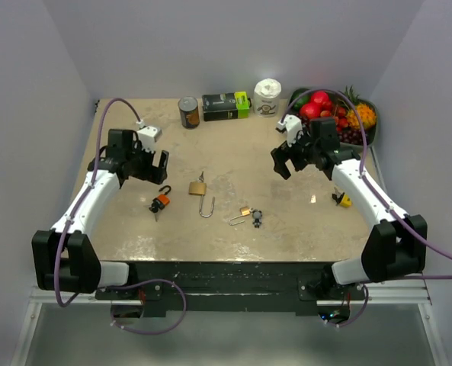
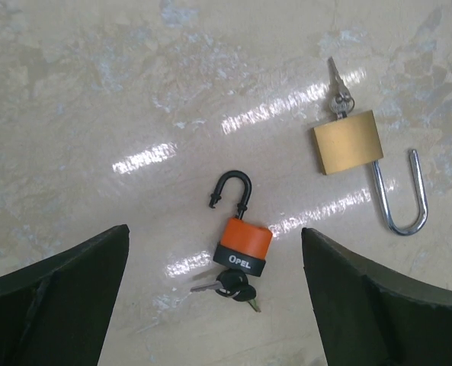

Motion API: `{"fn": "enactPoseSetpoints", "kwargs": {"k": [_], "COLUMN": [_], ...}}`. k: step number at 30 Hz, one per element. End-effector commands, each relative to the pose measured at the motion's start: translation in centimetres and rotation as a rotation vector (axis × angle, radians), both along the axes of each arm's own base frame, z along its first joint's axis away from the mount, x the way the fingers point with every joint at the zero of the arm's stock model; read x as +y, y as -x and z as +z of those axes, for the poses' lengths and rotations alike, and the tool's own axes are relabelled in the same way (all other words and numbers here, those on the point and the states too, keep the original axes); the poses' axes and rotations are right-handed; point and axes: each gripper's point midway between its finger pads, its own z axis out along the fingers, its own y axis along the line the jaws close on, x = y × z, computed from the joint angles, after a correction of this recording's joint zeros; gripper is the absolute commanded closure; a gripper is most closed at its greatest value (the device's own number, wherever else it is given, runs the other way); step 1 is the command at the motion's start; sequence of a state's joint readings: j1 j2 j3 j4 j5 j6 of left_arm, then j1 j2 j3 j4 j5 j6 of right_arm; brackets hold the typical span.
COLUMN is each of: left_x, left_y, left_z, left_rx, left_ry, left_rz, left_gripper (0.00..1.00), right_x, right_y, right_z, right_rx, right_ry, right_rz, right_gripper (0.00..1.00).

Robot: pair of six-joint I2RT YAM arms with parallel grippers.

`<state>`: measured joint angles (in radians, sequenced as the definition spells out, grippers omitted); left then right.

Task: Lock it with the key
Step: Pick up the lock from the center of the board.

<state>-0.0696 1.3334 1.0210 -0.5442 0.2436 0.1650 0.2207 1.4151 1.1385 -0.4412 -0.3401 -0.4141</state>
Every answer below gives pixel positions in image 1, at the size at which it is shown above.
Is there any brown tin can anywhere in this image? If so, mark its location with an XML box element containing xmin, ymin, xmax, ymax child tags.
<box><xmin>178</xmin><ymin>96</ymin><xmax>200</xmax><ymax>129</ymax></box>

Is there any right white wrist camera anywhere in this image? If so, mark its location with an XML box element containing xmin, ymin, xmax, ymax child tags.
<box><xmin>276</xmin><ymin>114</ymin><xmax>303</xmax><ymax>147</ymax></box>

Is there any small brass padlock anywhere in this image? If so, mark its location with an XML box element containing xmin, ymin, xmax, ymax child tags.
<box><xmin>228</xmin><ymin>206</ymin><xmax>252</xmax><ymax>226</ymax></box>

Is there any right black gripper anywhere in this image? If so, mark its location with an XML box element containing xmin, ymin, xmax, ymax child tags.
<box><xmin>271</xmin><ymin>124</ymin><xmax>320</xmax><ymax>179</ymax></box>

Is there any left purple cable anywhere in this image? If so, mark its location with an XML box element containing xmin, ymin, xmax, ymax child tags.
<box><xmin>53</xmin><ymin>97</ymin><xmax>188</xmax><ymax>336</ymax></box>

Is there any small pineapple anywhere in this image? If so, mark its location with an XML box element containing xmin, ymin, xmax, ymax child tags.
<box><xmin>343</xmin><ymin>85</ymin><xmax>377</xmax><ymax>130</ymax></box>

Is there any yellow padlock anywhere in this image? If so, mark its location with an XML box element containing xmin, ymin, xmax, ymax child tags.
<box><xmin>332</xmin><ymin>188</ymin><xmax>352</xmax><ymax>208</ymax></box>

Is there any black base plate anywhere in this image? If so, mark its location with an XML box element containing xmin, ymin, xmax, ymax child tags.
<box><xmin>96</xmin><ymin>262</ymin><xmax>364</xmax><ymax>316</ymax></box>

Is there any strawberry pile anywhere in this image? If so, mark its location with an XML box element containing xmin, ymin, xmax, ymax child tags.
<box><xmin>320</xmin><ymin>100</ymin><xmax>348</xmax><ymax>132</ymax></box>

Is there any panda keychain figure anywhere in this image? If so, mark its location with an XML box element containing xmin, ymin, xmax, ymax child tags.
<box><xmin>252</xmin><ymin>210</ymin><xmax>263</xmax><ymax>228</ymax></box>

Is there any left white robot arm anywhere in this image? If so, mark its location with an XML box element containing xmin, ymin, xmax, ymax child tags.
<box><xmin>31</xmin><ymin>126</ymin><xmax>168</xmax><ymax>299</ymax></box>

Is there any white paper roll cup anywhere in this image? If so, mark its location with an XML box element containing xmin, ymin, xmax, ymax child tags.
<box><xmin>252</xmin><ymin>79</ymin><xmax>282</xmax><ymax>117</ymax></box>

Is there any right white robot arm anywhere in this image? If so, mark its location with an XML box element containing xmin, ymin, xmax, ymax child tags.
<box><xmin>271</xmin><ymin>114</ymin><xmax>428</xmax><ymax>300</ymax></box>

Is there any red apple upper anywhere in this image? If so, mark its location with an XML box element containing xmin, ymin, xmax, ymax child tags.
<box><xmin>310</xmin><ymin>91</ymin><xmax>330</xmax><ymax>107</ymax></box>

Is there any red apple lower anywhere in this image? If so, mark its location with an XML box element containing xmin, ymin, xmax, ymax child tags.
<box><xmin>299</xmin><ymin>102</ymin><xmax>322</xmax><ymax>120</ymax></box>

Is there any orange padlock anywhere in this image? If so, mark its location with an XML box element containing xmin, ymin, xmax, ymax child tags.
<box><xmin>149</xmin><ymin>185</ymin><xmax>172</xmax><ymax>222</ymax></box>

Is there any dark grape bunch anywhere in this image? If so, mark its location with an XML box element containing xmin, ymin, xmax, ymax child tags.
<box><xmin>329</xmin><ymin>116</ymin><xmax>377</xmax><ymax>146</ymax></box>

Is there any black and green box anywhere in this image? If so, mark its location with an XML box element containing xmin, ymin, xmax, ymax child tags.
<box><xmin>202</xmin><ymin>91</ymin><xmax>252</xmax><ymax>122</ymax></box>

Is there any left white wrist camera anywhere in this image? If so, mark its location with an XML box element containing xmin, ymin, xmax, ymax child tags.
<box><xmin>136</xmin><ymin>120</ymin><xmax>162</xmax><ymax>152</ymax></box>

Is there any large brass padlock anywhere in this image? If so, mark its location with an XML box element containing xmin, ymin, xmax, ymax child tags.
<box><xmin>188</xmin><ymin>172</ymin><xmax>215</xmax><ymax>218</ymax></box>

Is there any green lime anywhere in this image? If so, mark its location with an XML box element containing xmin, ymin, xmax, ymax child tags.
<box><xmin>292</xmin><ymin>95</ymin><xmax>310</xmax><ymax>113</ymax></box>

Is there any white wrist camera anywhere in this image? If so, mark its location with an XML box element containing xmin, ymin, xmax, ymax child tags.
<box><xmin>136</xmin><ymin>120</ymin><xmax>162</xmax><ymax>152</ymax></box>
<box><xmin>276</xmin><ymin>114</ymin><xmax>303</xmax><ymax>147</ymax></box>

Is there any red apple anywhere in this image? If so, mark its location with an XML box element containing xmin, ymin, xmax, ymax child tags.
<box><xmin>310</xmin><ymin>91</ymin><xmax>330</xmax><ymax>107</ymax></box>
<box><xmin>299</xmin><ymin>102</ymin><xmax>322</xmax><ymax>120</ymax></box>

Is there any grey fruit tray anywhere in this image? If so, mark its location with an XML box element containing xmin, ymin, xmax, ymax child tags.
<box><xmin>288</xmin><ymin>85</ymin><xmax>378</xmax><ymax>151</ymax></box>

